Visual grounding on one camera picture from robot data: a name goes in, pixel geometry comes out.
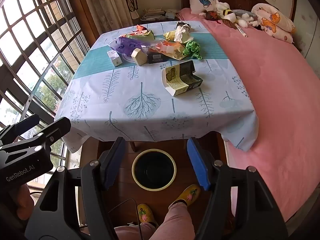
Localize beige patterned curtain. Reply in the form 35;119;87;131
80;0;137;34

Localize yellow wrapper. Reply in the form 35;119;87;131
163;30;177;41

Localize leaf printed tablecloth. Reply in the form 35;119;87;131
54;21;259;153

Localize person's pink pants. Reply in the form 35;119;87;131
114;201;197;240

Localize person's left hand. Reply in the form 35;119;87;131
11;184;34;217

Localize black cream box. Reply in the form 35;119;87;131
161;60;203;97

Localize brown plush toy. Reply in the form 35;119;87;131
205;9;227;22

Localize purple plastic bag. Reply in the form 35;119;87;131
108;35;148;55

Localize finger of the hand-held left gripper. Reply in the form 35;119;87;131
0;117;72;155
0;114;40;145

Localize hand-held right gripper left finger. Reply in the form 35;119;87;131
24;137;127;240

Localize small white drink carton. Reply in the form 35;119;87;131
131;47;148;67

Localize white marker pen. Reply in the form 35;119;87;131
234;24;248;38

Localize pink bed sheet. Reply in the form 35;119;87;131
175;7;320;223

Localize light green pouch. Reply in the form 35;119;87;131
124;29;156;41

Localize bear printed rolled quilt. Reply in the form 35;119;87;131
251;3;297;44

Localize green wrapper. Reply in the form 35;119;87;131
182;39;202;60

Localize yellow knitted slipper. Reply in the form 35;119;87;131
137;203;158;227
172;184;201;207

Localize orange white wrapper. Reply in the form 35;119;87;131
150;41;187;61

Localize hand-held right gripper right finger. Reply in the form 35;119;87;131
186;137;288;240

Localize stack of papers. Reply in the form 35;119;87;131
140;8;166;22

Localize small white box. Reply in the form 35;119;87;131
107;50;123;67

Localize window with dark grille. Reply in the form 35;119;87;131
0;0;90;195

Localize white fluffy plush toy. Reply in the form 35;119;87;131
235;11;259;28

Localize white paper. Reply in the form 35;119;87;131
174;25;194;43

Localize round cream rimmed trash bin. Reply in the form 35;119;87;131
132;149;177;190

